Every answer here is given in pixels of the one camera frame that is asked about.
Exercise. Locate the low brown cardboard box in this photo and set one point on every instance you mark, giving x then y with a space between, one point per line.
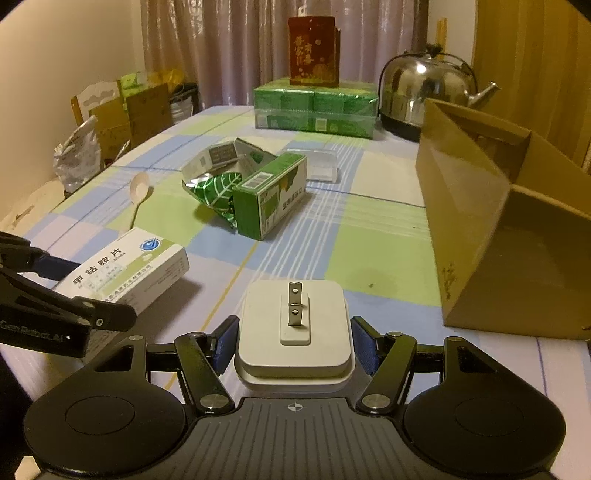
111 129

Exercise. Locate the green packs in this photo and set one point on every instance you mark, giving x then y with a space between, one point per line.
134 83

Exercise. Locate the small white green carton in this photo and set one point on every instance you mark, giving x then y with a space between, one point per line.
221 154

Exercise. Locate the dark plastic bag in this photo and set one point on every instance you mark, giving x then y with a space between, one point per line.
184 99

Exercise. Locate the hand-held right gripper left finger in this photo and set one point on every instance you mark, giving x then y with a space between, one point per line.
227 344

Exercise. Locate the green white carton box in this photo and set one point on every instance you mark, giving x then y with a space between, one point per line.
272 203

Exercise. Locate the clear plastic tray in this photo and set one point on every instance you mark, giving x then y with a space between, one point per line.
323 166

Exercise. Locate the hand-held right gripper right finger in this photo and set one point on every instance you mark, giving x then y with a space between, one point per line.
364 346

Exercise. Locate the green tissue multipack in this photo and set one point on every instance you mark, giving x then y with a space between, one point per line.
314 110

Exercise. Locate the yellow plastic bag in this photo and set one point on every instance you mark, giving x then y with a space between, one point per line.
168 78

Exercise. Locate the white blue medicine box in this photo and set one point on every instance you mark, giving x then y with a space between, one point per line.
129 263

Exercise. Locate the red gold patterned box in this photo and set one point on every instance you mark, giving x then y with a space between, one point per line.
311 50

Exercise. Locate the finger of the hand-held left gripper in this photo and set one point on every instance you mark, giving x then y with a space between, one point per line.
106 316
55 268

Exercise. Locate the tall brown cardboard box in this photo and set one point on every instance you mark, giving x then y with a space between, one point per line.
147 110

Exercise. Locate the checked tablecloth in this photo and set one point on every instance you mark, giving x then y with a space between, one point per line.
351 221

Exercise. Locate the green silver foil bag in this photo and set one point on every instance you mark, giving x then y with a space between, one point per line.
212 194

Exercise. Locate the silver crinkled plastic bag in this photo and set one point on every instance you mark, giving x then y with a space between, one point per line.
76 157

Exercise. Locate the white chair back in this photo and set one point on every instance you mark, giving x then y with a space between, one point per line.
99 90

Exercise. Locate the wooden door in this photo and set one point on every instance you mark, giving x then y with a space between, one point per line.
531 55

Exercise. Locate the stainless steel kettle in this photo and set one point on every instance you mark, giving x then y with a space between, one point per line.
429 78

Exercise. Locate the pink curtain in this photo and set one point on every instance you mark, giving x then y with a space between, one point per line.
221 46

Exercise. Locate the white plastic spoon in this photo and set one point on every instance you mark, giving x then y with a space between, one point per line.
138 187

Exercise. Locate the white power adapter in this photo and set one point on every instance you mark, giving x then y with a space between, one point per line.
323 304

